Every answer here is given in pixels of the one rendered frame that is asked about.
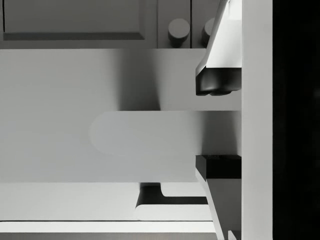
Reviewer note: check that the white cabinet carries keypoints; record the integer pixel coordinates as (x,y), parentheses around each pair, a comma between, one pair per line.
(75,20)

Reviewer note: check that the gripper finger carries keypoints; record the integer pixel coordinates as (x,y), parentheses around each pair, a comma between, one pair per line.
(222,75)
(220,166)

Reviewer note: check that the white drawer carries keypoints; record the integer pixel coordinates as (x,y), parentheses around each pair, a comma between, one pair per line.
(50,100)

